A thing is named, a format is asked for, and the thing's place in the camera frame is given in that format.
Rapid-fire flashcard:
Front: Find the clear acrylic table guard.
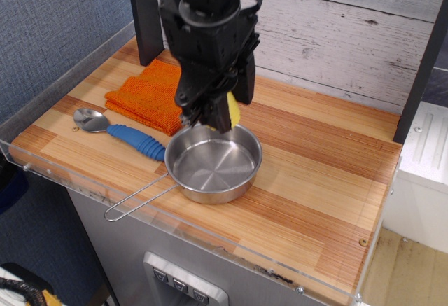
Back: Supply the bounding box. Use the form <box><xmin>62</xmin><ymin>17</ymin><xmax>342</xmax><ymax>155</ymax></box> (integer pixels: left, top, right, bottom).
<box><xmin>1</xmin><ymin>39</ymin><xmax>401</xmax><ymax>305</ymax></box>

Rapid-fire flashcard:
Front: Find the folded orange cloth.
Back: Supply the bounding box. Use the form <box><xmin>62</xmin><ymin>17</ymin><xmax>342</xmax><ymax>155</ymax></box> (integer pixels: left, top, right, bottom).
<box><xmin>105</xmin><ymin>60</ymin><xmax>182</xmax><ymax>136</ymax></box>

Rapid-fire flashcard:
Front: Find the black braided hose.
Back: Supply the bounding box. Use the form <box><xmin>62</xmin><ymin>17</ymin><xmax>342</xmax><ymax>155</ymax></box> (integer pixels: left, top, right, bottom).
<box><xmin>0</xmin><ymin>277</ymin><xmax>46</xmax><ymax>306</ymax></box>

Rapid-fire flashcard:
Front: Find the yellow ridged toy lemon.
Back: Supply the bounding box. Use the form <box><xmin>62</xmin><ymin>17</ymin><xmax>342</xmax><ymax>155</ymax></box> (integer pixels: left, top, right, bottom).
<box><xmin>206</xmin><ymin>92</ymin><xmax>241</xmax><ymax>134</ymax></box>

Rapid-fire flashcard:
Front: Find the yellow object bottom left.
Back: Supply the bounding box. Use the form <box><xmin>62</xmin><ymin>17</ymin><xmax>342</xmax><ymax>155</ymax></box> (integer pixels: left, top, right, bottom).
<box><xmin>42</xmin><ymin>290</ymin><xmax>64</xmax><ymax>306</ymax></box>

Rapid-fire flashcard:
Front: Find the stainless steel pot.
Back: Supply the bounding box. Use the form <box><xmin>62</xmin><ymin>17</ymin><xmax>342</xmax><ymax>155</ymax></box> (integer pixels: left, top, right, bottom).
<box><xmin>104</xmin><ymin>124</ymin><xmax>263</xmax><ymax>222</ymax></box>

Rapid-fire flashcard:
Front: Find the dark right vertical post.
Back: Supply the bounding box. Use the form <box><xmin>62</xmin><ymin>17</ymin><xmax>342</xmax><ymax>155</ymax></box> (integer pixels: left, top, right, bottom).
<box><xmin>393</xmin><ymin>0</ymin><xmax>447</xmax><ymax>144</ymax></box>

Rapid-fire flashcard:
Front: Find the white grooved side unit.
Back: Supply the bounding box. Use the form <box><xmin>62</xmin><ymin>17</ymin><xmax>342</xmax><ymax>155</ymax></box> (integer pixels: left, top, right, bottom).
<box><xmin>383</xmin><ymin>102</ymin><xmax>447</xmax><ymax>253</ymax></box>

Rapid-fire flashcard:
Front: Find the dark left vertical post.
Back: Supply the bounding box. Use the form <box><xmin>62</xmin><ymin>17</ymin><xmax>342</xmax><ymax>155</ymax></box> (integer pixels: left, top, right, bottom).
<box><xmin>130</xmin><ymin>0</ymin><xmax>164</xmax><ymax>66</ymax></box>

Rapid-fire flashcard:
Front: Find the dark vertical post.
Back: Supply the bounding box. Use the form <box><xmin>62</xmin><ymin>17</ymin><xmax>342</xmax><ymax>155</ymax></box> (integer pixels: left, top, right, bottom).
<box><xmin>130</xmin><ymin>0</ymin><xmax>164</xmax><ymax>66</ymax></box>
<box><xmin>393</xmin><ymin>0</ymin><xmax>447</xmax><ymax>144</ymax></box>

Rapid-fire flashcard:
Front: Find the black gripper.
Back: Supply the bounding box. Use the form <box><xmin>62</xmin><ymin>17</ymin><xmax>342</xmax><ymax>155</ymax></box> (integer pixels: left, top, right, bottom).
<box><xmin>160</xmin><ymin>0</ymin><xmax>261</xmax><ymax>134</ymax></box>

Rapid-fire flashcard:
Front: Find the blue handled metal spoon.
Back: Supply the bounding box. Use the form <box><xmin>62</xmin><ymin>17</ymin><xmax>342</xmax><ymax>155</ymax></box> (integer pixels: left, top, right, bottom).
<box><xmin>73</xmin><ymin>108</ymin><xmax>166</xmax><ymax>162</ymax></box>

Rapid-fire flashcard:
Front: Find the grey button control panel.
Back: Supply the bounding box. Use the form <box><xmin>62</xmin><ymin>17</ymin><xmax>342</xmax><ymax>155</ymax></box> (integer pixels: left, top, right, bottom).
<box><xmin>143</xmin><ymin>251</ymin><xmax>229</xmax><ymax>305</ymax></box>

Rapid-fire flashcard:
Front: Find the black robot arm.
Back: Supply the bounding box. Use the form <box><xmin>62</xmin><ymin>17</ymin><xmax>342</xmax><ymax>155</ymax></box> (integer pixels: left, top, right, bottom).
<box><xmin>159</xmin><ymin>0</ymin><xmax>263</xmax><ymax>133</ymax></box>

